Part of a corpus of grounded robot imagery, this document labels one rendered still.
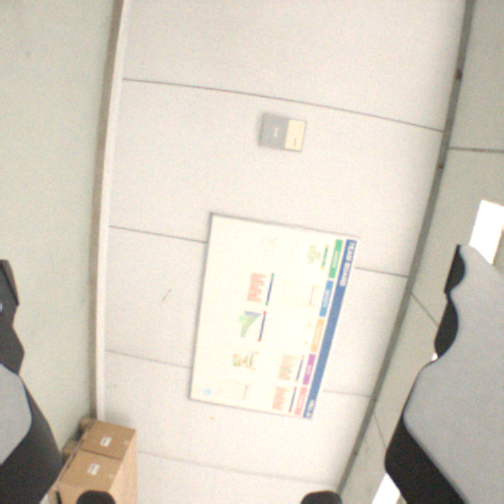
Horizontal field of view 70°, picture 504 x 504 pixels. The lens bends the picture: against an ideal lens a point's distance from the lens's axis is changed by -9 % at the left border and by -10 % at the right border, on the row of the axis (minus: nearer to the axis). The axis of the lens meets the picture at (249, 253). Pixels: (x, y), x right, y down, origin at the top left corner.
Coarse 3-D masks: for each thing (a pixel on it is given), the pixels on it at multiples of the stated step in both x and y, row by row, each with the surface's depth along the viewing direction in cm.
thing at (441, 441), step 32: (480, 256) 10; (448, 288) 10; (480, 288) 8; (448, 320) 8; (480, 320) 8; (448, 352) 7; (480, 352) 7; (416, 384) 6; (448, 384) 6; (480, 384) 6; (416, 416) 6; (448, 416) 6; (480, 416) 6; (416, 448) 5; (448, 448) 5; (480, 448) 5; (416, 480) 6; (448, 480) 5; (480, 480) 5
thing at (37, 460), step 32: (0, 288) 10; (0, 320) 8; (0, 352) 8; (0, 384) 7; (0, 416) 6; (32, 416) 6; (0, 448) 5; (32, 448) 6; (0, 480) 5; (32, 480) 6
